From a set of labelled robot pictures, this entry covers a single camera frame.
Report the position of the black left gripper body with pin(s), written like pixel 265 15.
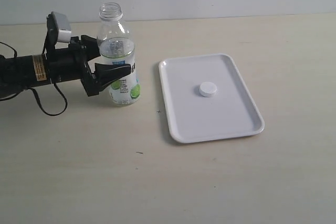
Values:
pixel 67 64

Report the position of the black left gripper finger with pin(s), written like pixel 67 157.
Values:
pixel 91 47
pixel 107 74

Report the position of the clear plastic drink bottle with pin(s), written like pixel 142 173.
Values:
pixel 117 47

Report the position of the white bottle cap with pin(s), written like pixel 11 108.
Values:
pixel 207 89

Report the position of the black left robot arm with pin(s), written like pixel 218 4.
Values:
pixel 25 72

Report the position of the white plastic tray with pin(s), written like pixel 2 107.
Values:
pixel 192 118

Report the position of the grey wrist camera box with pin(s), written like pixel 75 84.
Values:
pixel 58 29

